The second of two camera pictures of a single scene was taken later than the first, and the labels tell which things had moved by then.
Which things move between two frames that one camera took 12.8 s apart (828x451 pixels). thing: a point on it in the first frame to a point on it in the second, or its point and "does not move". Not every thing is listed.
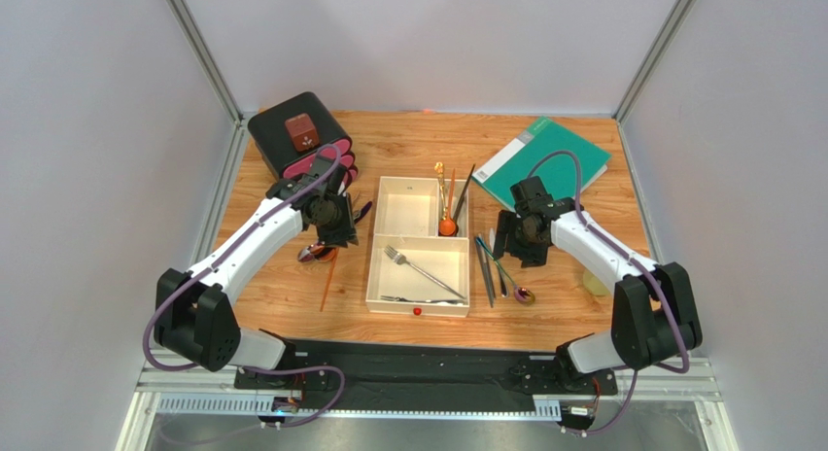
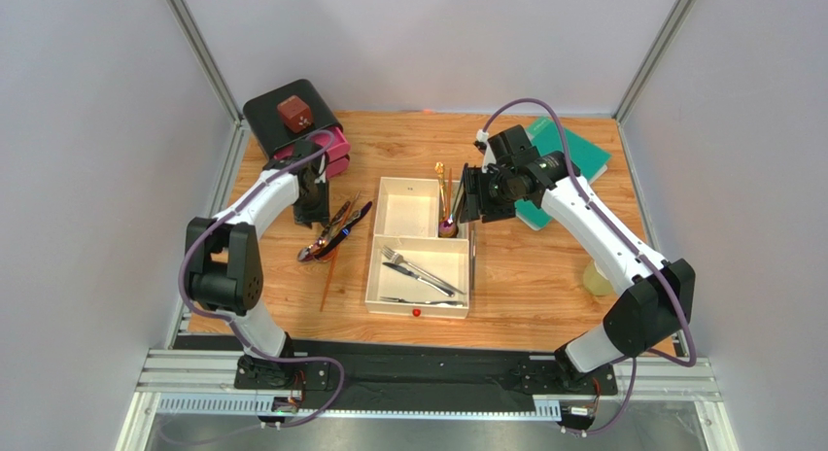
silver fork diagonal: [400, 259] does not move
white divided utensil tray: [418, 260] does not move
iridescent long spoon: [522, 294] to [448, 228]
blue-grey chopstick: [486, 274] to [472, 256]
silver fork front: [398, 298] does not move
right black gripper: [510, 240] to [471, 192]
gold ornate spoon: [439, 167] does not move
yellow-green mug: [593, 285] does not move
